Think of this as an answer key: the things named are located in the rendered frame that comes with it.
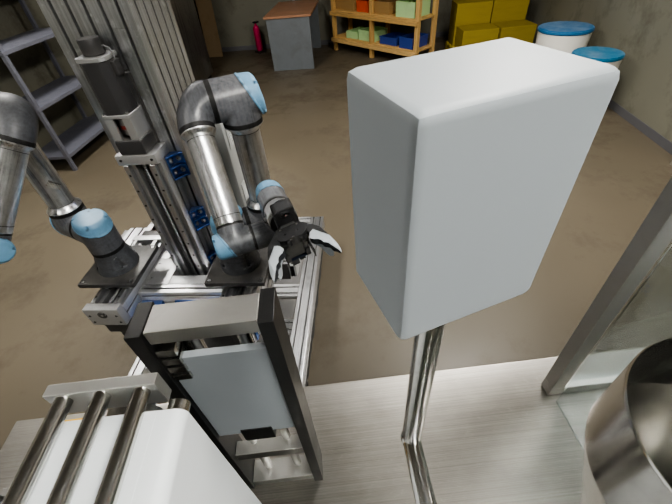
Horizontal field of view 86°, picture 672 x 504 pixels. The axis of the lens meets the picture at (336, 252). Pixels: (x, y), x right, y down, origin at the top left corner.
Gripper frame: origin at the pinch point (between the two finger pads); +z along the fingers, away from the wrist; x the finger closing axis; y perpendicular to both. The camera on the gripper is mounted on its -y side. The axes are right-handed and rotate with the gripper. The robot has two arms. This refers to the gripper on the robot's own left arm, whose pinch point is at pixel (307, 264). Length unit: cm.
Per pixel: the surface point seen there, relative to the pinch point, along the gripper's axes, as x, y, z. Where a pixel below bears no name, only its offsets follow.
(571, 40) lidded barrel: -381, 116, -264
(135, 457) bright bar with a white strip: 21.8, -23.2, 35.3
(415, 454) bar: 1.0, -18.5, 43.9
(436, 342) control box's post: -2, -33, 43
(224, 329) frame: 13.1, -21.4, 25.1
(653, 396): -17, -20, 49
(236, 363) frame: 14.6, -14.4, 24.8
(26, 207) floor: 199, 98, -320
